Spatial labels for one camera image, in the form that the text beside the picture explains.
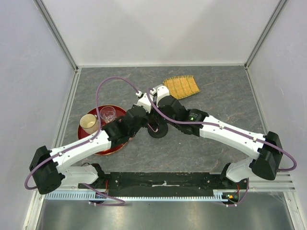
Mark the black phone stand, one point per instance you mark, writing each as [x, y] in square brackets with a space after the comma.
[163, 127]

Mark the pink smartphone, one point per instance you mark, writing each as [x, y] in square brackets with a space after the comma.
[153, 126]

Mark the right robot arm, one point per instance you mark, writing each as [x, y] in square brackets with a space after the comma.
[263, 151]

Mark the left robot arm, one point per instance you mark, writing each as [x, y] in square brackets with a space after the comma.
[52, 168]

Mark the woven bamboo tray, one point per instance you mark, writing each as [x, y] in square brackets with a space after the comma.
[181, 86]

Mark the clear drinking glass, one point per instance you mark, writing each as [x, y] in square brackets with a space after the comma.
[108, 114]

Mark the cream ceramic cup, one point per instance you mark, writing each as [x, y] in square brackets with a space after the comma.
[89, 123]

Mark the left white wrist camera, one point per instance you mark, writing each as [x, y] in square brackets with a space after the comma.
[143, 101]

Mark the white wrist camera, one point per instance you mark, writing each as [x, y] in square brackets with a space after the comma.
[143, 101]
[159, 92]

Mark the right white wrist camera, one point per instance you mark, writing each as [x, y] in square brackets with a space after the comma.
[159, 92]

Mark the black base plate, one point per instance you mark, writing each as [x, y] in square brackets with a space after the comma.
[163, 184]

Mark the slotted cable duct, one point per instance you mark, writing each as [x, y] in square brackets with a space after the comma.
[87, 195]

